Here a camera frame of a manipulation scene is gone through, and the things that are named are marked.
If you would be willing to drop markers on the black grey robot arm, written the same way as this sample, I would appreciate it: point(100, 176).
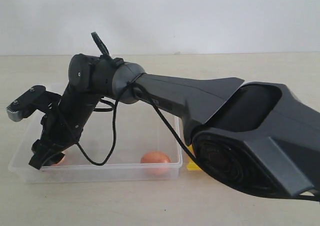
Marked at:
point(257, 138)

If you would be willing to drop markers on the clear plastic bin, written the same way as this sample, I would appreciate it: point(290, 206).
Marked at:
point(111, 147)

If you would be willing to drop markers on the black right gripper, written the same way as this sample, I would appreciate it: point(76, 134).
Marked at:
point(63, 126)

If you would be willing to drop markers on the yellow plastic egg tray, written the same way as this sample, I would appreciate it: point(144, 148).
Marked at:
point(191, 165)

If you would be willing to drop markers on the brown egg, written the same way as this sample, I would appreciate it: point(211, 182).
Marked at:
point(61, 160)
point(159, 161)

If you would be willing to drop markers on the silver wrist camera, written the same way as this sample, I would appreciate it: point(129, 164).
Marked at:
point(35, 98)

